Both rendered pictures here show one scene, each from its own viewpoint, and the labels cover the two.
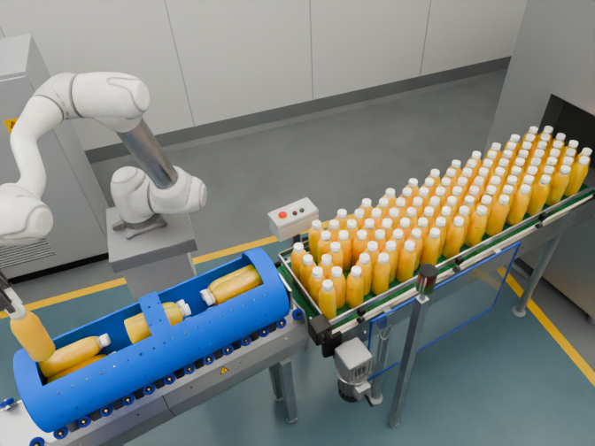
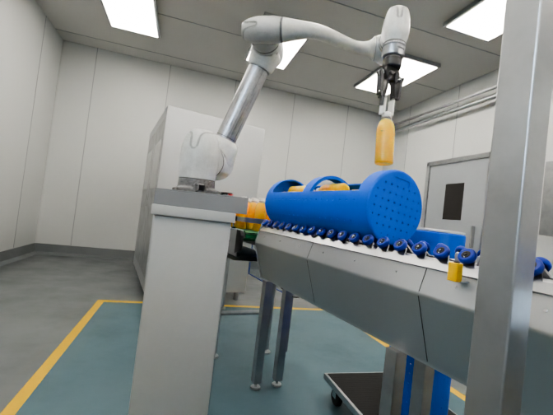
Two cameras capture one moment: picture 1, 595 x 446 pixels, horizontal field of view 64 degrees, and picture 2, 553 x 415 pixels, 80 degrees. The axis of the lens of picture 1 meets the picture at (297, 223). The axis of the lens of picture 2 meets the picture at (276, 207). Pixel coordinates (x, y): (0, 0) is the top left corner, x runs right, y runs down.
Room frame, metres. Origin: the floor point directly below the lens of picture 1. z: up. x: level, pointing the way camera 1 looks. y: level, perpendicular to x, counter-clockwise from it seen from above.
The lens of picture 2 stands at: (1.19, 2.13, 1.01)
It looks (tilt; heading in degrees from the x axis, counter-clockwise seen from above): 2 degrees up; 270
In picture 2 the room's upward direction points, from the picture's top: 7 degrees clockwise
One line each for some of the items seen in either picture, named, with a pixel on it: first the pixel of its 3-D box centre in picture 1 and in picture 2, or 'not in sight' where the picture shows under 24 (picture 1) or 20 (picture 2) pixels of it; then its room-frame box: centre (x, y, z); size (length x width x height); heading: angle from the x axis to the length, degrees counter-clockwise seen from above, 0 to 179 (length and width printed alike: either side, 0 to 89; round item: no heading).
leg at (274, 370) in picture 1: (274, 368); (262, 333); (1.19, 0.16, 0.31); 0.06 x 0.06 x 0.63; 26
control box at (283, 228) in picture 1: (293, 219); not in sight; (1.50, 0.02, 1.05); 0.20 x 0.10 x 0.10; 116
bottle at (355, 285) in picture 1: (355, 288); not in sight; (1.14, -0.21, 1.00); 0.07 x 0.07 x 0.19
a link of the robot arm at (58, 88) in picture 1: (64, 95); (262, 31); (1.34, 0.69, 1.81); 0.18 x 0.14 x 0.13; 172
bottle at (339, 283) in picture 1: (336, 288); not in sight; (1.15, -0.14, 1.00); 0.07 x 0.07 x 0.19
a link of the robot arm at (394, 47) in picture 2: not in sight; (393, 52); (0.79, 0.78, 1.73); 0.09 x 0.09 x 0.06
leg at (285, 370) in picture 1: (288, 391); (282, 333); (1.06, 0.10, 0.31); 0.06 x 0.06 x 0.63; 26
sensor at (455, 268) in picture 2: not in sight; (462, 272); (0.70, 1.28, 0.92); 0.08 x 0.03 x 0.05; 26
